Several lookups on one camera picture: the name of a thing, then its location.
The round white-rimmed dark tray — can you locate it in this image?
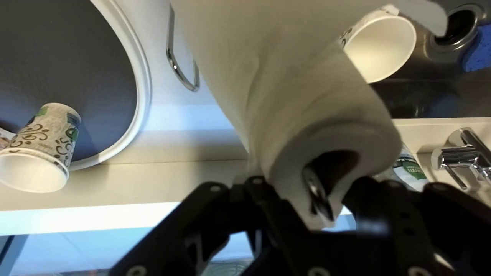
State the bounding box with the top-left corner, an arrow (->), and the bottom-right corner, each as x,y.
0,0 -> 153,171

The blue sponge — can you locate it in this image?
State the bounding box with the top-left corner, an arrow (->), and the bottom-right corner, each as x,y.
458,29 -> 491,73

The chrome kitchen faucet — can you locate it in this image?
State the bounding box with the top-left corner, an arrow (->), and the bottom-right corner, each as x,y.
431,127 -> 491,193

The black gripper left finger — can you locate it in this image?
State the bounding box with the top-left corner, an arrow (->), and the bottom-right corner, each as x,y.
109,174 -> 328,276

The white paper towel roll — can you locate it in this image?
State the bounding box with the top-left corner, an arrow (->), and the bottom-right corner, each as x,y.
170,0 -> 449,228

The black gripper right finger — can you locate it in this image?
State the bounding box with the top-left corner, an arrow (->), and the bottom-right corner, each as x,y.
342,174 -> 491,276

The green patterned paper cup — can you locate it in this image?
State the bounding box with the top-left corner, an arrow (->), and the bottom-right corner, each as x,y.
0,101 -> 82,194
340,6 -> 418,84

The stainless steel sink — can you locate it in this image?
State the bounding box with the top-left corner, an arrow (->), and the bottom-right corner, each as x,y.
369,0 -> 491,119

